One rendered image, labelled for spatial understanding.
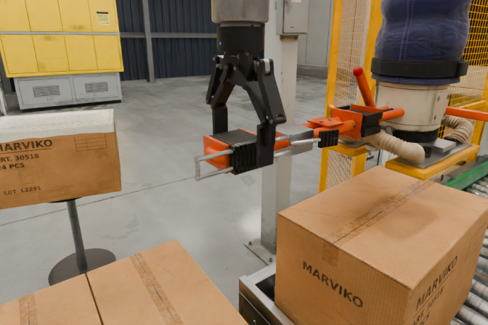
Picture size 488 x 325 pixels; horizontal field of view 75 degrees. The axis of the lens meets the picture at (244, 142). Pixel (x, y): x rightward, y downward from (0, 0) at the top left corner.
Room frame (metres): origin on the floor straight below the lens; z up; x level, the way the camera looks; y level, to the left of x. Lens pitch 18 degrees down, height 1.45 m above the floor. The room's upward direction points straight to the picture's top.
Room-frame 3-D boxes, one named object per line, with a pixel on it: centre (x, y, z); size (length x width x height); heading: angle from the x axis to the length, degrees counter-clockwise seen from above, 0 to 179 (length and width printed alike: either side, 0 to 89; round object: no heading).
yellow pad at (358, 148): (0.96, -0.41, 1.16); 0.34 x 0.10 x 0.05; 126
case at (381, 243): (0.88, -0.46, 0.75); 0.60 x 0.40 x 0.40; 129
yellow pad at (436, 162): (0.81, -0.53, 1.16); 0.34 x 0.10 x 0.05; 126
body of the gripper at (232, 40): (0.53, 0.01, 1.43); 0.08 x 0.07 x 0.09; 36
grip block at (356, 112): (0.74, -0.27, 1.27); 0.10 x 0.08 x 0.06; 36
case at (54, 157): (1.71, 1.05, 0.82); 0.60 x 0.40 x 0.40; 111
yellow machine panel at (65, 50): (7.18, 3.93, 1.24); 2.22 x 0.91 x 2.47; 123
